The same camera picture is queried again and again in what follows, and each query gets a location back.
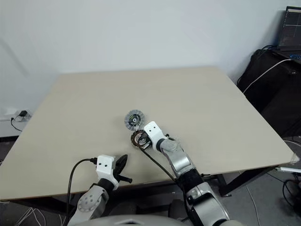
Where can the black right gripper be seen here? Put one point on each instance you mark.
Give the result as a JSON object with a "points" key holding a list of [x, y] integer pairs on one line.
{"points": [[147, 142]]}

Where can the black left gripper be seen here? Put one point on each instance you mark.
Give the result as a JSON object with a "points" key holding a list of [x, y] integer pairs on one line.
{"points": [[118, 174]]}

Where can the silver spoked rotor disc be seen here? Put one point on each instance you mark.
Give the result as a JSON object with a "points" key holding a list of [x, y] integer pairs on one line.
{"points": [[134, 120]]}

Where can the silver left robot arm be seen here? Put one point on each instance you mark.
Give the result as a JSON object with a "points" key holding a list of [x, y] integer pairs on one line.
{"points": [[87, 202]]}

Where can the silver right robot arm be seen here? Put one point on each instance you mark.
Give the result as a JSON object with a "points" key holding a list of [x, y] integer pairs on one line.
{"points": [[181, 162]]}

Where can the black plug adapter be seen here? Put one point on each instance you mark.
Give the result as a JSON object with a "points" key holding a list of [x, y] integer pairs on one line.
{"points": [[23, 113]]}

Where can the large black bag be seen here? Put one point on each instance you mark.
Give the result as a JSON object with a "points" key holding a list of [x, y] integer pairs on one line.
{"points": [[275, 94]]}

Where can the white floor power strip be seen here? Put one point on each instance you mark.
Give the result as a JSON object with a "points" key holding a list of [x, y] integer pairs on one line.
{"points": [[290, 169]]}

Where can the clear tape on table corner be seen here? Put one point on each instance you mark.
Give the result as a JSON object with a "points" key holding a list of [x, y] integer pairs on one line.
{"points": [[295, 157]]}

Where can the open black laptop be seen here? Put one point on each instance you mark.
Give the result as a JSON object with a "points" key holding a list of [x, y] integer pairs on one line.
{"points": [[290, 30]]}

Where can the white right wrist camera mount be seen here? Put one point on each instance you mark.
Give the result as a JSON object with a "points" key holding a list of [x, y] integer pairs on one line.
{"points": [[153, 132]]}

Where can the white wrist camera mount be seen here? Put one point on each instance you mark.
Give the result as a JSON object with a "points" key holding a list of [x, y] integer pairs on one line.
{"points": [[153, 132], [104, 166]]}

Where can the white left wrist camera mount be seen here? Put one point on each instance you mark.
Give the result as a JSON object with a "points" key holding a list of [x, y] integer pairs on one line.
{"points": [[104, 166]]}

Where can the white wall power strip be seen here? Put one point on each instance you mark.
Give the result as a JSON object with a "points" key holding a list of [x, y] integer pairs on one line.
{"points": [[7, 115]]}

